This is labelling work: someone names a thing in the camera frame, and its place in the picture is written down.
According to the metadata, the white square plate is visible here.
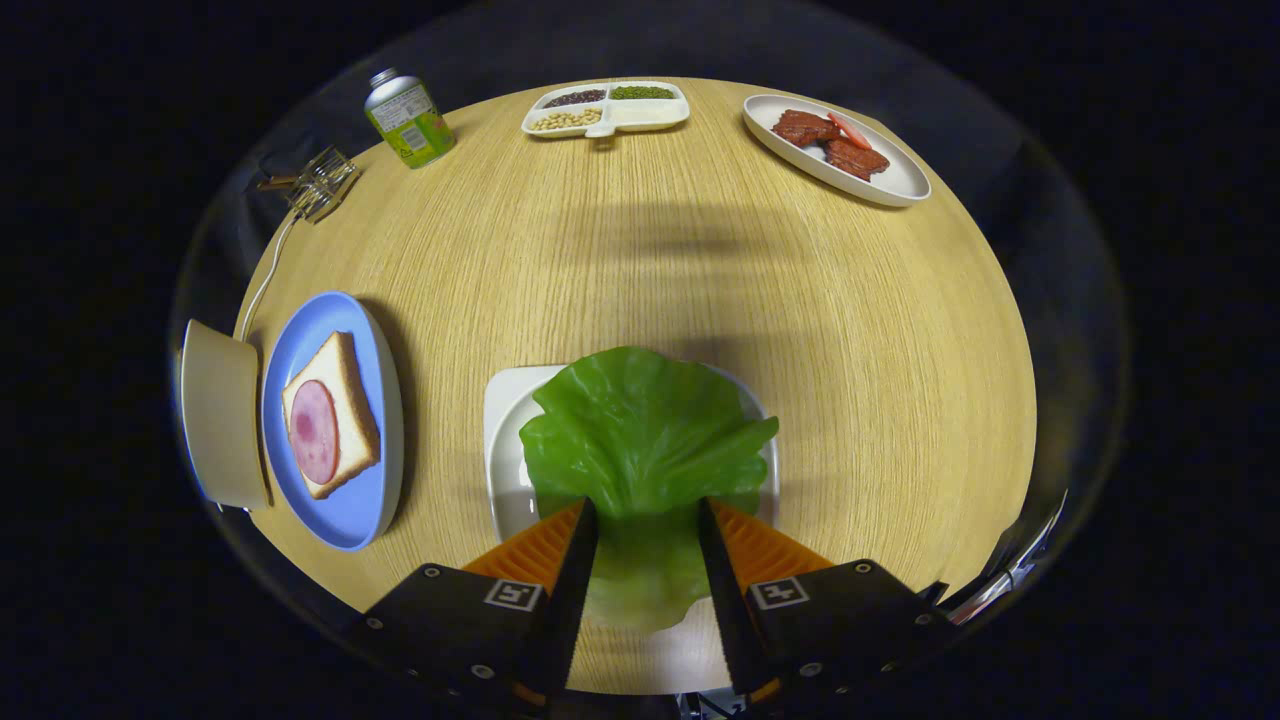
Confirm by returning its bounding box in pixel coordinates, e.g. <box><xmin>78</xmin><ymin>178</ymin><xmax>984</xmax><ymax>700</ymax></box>
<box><xmin>484</xmin><ymin>364</ymin><xmax>782</xmax><ymax>546</ymax></box>

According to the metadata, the pink ham slice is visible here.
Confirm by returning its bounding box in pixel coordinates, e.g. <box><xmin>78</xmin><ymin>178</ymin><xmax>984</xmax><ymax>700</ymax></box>
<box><xmin>289</xmin><ymin>380</ymin><xmax>341</xmax><ymax>487</ymax></box>

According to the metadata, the dark red jerky piece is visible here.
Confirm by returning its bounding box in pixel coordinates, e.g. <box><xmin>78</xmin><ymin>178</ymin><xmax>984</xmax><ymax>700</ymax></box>
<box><xmin>825</xmin><ymin>137</ymin><xmax>891</xmax><ymax>182</ymax></box>
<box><xmin>771</xmin><ymin>109</ymin><xmax>841</xmax><ymax>148</ymax></box>

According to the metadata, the blue plate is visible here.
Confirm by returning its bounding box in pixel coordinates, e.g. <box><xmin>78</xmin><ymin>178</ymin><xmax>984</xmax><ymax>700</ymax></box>
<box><xmin>261</xmin><ymin>291</ymin><xmax>405</xmax><ymax>552</ymax></box>

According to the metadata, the green lettuce leaf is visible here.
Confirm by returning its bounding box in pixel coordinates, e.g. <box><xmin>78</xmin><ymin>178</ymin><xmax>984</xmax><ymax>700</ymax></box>
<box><xmin>519</xmin><ymin>346</ymin><xmax>780</xmax><ymax>634</ymax></box>

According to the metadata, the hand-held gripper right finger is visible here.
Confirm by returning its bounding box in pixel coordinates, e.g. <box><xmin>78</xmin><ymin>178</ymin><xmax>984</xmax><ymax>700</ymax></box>
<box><xmin>697</xmin><ymin>497</ymin><xmax>956</xmax><ymax>709</ymax></box>

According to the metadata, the wire utensil basket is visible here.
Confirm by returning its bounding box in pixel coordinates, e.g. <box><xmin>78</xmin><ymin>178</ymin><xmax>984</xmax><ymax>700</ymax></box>
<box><xmin>285</xmin><ymin>147</ymin><xmax>360</xmax><ymax>224</ymax></box>

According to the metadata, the white toaster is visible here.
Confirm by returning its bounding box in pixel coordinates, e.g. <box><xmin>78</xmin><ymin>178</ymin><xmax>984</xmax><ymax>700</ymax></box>
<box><xmin>178</xmin><ymin>320</ymin><xmax>272</xmax><ymax>510</ymax></box>

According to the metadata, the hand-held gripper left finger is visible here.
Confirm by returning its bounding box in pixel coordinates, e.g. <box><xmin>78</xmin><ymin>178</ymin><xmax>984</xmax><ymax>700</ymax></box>
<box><xmin>345</xmin><ymin>497</ymin><xmax>599</xmax><ymax>713</ymax></box>

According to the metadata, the white oval plate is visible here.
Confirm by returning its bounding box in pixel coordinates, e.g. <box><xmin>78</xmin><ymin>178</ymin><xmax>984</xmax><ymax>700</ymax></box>
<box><xmin>742</xmin><ymin>94</ymin><xmax>932</xmax><ymax>208</ymax></box>

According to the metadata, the shiny metal frame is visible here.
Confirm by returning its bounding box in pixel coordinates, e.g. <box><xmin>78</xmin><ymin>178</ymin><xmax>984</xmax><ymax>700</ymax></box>
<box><xmin>948</xmin><ymin>488</ymin><xmax>1069</xmax><ymax>627</ymax></box>

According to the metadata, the white divided snack tray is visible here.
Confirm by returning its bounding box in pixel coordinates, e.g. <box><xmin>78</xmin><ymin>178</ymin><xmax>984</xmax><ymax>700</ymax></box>
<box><xmin>521</xmin><ymin>81</ymin><xmax>691</xmax><ymax>139</ymax></box>

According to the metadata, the white bread slice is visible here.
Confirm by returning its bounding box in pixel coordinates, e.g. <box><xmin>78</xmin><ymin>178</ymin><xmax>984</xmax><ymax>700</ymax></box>
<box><xmin>282</xmin><ymin>331</ymin><xmax>382</xmax><ymax>500</ymax></box>

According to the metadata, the white power cable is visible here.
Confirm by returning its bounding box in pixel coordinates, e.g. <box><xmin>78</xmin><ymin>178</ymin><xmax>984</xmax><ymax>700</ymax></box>
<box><xmin>234</xmin><ymin>213</ymin><xmax>300</xmax><ymax>343</ymax></box>

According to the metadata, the green labelled metal bottle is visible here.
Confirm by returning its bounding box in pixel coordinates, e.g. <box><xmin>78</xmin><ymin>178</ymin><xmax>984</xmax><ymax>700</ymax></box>
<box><xmin>364</xmin><ymin>68</ymin><xmax>457</xmax><ymax>169</ymax></box>

